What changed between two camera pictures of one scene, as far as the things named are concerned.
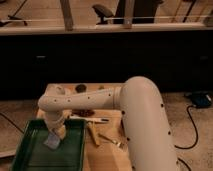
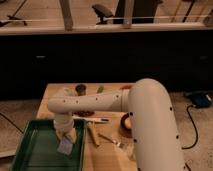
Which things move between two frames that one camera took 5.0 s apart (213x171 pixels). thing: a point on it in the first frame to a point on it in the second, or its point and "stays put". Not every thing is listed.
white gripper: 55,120 to 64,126
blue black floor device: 201,99 stays put
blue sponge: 52,141 to 65,146
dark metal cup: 80,88 stays put
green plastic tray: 32,153 stays put
